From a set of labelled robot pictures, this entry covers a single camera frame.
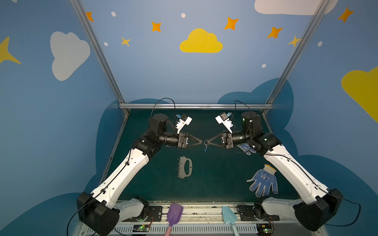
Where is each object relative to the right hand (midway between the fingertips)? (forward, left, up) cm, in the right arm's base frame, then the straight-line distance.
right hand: (209, 141), depth 62 cm
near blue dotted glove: (-1, -36, -34) cm, 50 cm away
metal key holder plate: (+2, +12, -34) cm, 36 cm away
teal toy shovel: (-24, -12, -32) cm, 42 cm away
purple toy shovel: (-23, +16, -32) cm, 43 cm away
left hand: (-2, +4, +1) cm, 5 cm away
